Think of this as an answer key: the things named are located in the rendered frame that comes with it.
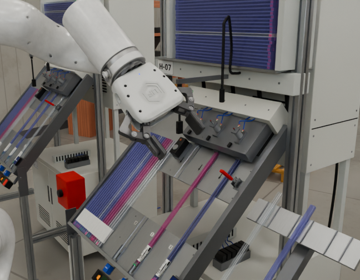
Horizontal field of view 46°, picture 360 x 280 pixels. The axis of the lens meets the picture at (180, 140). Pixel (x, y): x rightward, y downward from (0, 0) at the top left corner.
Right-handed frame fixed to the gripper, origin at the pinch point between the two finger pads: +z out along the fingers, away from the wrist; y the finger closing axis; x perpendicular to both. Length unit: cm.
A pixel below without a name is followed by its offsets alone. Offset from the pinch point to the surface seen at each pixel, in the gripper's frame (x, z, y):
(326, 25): 28, -9, 87
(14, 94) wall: 452, -243, 93
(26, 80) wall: 452, -254, 117
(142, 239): 81, 9, 7
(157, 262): 72, 18, 4
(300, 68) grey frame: 30, -3, 66
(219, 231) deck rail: 57, 22, 22
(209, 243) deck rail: 57, 23, 17
